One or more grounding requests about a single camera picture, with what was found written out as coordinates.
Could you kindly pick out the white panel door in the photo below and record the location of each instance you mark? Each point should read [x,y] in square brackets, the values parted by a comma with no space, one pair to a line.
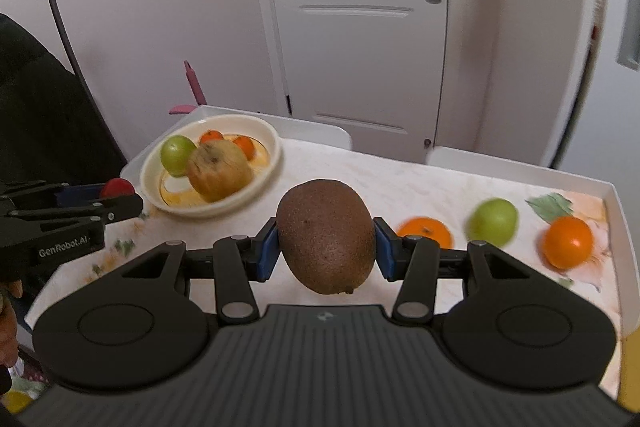
[360,57]

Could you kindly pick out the large green apple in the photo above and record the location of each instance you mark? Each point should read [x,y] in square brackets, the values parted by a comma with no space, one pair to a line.
[175,154]

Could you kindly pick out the pink plastic rack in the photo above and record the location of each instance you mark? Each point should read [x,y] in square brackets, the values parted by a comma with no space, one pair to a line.
[196,89]

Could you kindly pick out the oval red cherry tomato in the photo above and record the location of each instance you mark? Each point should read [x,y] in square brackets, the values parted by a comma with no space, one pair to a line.
[118,187]

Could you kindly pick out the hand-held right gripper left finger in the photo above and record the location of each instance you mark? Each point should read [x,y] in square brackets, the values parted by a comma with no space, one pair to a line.
[267,252]

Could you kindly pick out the yellow stool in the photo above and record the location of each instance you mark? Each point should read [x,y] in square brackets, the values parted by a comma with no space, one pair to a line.
[631,372]

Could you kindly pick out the person's left hand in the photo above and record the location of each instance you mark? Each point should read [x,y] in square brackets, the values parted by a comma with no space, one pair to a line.
[7,337]

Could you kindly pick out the brown kiwi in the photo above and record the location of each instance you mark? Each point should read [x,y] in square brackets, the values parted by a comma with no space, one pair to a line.
[325,237]

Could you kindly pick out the cream plate with cartoon print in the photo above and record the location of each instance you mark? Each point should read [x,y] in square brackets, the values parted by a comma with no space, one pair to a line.
[235,192]

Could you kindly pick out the wrinkled red yellow apple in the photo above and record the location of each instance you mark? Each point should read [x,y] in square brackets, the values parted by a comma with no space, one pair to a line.
[220,172]

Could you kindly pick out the dark cloth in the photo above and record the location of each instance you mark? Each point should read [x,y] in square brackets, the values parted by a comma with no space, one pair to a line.
[40,117]

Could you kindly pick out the small green apple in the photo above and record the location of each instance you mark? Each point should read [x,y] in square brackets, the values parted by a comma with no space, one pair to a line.
[492,221]

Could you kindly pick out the floral tablecloth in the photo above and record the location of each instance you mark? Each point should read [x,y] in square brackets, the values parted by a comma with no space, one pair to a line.
[400,187]

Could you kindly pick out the black stand pole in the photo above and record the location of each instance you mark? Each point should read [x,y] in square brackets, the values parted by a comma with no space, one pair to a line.
[60,22]

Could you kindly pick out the small tangerine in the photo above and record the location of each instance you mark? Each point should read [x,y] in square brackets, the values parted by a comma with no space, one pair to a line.
[211,137]
[245,146]

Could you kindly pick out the white sliding door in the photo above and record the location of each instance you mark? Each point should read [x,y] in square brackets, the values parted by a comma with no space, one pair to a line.
[600,107]

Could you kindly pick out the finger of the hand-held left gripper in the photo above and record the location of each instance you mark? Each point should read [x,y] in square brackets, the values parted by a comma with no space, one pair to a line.
[120,207]
[75,193]

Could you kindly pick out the white rimmed table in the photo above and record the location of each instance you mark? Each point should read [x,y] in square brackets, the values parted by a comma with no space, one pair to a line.
[617,257]

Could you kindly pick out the orange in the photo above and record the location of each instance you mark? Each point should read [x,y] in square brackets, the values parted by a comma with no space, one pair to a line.
[425,229]
[567,242]

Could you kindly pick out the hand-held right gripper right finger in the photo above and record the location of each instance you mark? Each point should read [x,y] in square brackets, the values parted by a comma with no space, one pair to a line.
[384,252]

